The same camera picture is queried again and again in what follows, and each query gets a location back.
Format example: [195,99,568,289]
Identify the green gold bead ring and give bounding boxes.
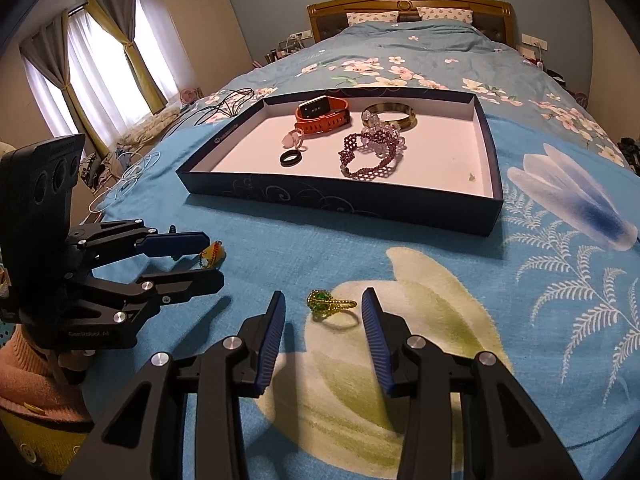
[306,288,359,322]

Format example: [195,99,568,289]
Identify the yellow orange bead ring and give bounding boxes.
[198,239,227,270]

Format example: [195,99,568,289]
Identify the black charger cables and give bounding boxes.
[164,86,260,137]

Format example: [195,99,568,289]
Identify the grey yellow left curtain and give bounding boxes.
[20,11,110,159]

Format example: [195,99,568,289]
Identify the right floral pillow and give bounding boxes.
[416,6,473,25]

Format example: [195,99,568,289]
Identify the navy shallow box tray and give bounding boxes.
[177,88,503,236]

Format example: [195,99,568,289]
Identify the orange smart watch band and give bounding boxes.
[294,96,352,136]

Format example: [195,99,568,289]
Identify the wooden headboard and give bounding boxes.
[307,0,516,48]

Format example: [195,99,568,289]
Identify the grey yellow curtain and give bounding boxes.
[85,0,167,114]
[20,11,110,159]

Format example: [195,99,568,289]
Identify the floral pillow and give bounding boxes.
[416,6,473,25]
[346,11,399,26]

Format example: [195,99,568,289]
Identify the light blue floral blanket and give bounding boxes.
[82,117,639,479]

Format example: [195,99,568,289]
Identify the pink stone ring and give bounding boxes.
[281,128,307,154]

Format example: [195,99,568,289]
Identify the clear crystal bead bracelet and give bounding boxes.
[360,110,407,158]

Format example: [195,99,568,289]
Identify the white wall socket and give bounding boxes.
[521,32,548,51]

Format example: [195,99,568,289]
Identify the grey yellow right curtain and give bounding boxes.
[85,0,167,114]

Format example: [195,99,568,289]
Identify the white earphones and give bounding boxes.
[88,152,160,214]

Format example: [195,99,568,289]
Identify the blue floral duvet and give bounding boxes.
[171,20,627,167]

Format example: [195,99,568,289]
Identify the left floral pillow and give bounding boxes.
[346,11,399,26]

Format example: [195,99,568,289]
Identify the maroon beaded bracelet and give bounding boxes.
[337,129,406,182]

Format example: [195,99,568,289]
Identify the tortoiseshell bangle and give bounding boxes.
[361,102,418,131]

